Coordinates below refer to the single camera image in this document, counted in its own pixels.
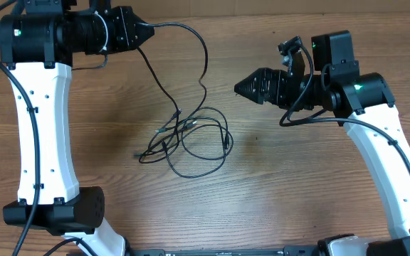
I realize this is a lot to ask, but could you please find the black usb cable grey plug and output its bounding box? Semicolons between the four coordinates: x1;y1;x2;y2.
150;107;234;179

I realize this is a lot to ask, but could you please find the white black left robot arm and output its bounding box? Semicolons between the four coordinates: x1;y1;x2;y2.
0;1;154;255

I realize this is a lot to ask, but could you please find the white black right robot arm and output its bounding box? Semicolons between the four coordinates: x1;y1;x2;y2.
234;31;410;255

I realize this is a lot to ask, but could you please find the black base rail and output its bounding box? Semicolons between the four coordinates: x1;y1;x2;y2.
130;234;384;256

